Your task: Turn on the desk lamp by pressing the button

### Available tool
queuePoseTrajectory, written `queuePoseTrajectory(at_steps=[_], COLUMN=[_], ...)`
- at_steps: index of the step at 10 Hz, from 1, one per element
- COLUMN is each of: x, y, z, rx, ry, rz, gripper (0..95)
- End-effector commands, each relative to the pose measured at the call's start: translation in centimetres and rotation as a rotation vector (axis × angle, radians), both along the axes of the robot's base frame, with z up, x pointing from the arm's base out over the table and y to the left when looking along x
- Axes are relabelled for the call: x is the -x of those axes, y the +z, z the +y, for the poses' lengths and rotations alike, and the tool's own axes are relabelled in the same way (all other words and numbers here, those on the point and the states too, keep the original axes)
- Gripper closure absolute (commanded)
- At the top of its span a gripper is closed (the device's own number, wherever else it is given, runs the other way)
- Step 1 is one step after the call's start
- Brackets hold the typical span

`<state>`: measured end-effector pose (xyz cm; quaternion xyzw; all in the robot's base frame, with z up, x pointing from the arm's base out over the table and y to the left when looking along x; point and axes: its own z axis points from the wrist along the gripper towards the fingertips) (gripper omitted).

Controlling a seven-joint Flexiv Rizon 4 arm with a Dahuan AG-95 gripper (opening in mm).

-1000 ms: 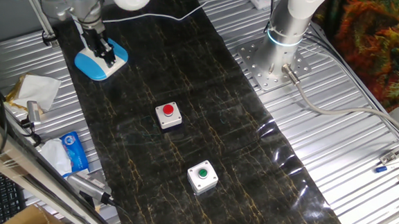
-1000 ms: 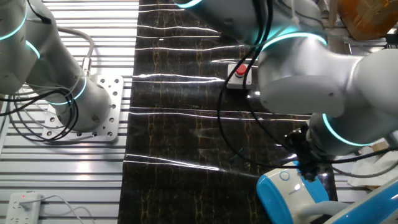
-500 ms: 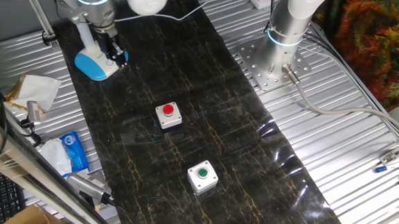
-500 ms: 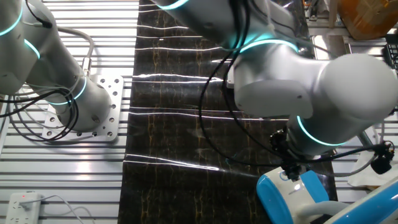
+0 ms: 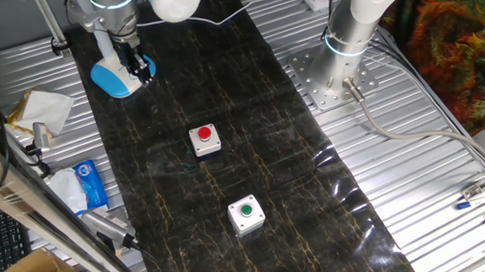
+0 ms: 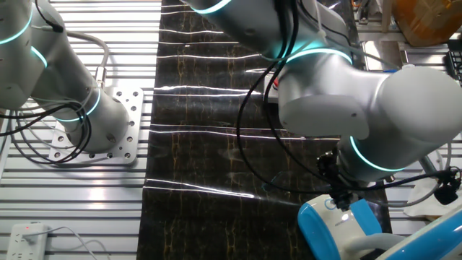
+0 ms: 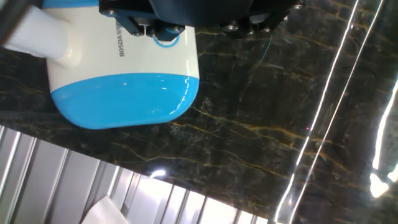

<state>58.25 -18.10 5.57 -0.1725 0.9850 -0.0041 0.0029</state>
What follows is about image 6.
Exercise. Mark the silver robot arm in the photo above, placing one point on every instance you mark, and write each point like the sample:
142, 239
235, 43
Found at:
325, 94

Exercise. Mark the white and blue desk lamp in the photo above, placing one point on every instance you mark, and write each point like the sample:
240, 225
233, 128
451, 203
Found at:
325, 231

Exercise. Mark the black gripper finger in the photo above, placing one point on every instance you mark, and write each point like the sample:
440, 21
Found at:
339, 206
349, 205

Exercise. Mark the blue tissue pack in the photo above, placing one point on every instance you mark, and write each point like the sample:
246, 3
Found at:
393, 69

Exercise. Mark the black clamp on post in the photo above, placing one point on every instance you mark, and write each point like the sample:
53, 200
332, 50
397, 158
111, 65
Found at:
447, 191

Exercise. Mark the aluminium camera post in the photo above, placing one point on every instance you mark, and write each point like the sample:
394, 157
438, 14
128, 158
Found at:
429, 164

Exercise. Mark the white power strip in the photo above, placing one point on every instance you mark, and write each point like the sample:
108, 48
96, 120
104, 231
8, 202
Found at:
25, 242

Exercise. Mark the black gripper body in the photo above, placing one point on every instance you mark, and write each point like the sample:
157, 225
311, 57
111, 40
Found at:
341, 189

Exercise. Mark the black computer keyboard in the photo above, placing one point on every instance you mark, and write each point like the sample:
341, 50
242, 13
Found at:
455, 61

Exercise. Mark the red push button box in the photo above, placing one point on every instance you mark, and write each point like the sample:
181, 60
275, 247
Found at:
271, 88

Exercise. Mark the black marble pattern mat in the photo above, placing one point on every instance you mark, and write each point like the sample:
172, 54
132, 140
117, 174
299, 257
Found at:
202, 151

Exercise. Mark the silver robot mounting plate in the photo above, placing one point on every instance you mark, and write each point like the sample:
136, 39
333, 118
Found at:
130, 108

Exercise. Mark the brown cardboard box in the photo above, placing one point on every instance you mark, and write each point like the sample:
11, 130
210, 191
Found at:
426, 21

